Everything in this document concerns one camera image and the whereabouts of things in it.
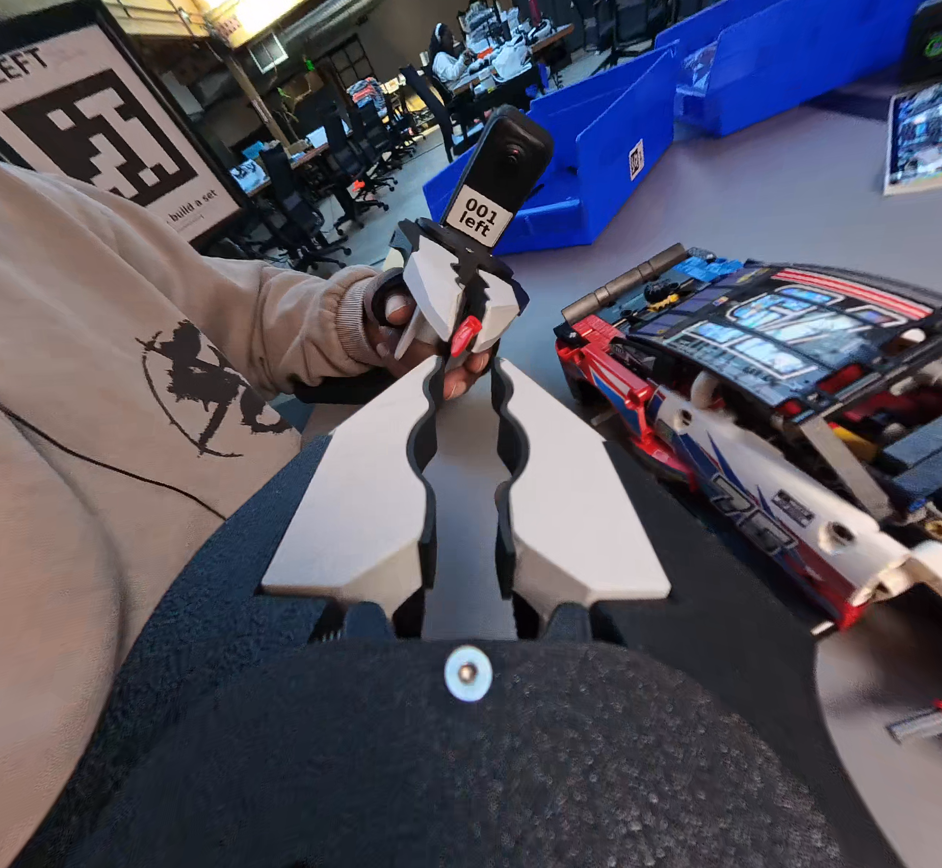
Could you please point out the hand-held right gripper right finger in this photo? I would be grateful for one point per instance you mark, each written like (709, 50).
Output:
(581, 515)

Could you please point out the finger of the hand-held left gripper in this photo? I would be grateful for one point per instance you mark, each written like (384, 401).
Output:
(500, 308)
(434, 290)

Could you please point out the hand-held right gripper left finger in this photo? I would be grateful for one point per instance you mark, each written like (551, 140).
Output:
(353, 500)

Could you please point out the red pointed lego piece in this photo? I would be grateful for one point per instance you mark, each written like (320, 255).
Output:
(466, 334)

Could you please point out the lego race car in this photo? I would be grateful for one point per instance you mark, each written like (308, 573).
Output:
(736, 367)

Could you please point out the person's left forearm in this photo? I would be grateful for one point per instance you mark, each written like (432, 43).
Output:
(294, 308)

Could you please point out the person's left hand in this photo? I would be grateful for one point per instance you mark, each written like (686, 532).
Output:
(456, 384)

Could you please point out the cluttered background desk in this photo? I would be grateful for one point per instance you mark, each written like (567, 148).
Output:
(515, 66)

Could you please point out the row of black office chairs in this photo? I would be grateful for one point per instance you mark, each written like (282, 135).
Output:
(294, 205)

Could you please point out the small clear plastic bag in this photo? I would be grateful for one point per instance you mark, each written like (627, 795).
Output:
(699, 73)

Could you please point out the large blue plastic bin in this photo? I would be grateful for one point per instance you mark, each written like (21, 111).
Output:
(809, 29)

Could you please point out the white sign with black tag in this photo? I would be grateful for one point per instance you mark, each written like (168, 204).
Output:
(96, 124)

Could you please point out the black box with green logo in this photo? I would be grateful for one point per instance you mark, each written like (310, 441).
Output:
(926, 44)

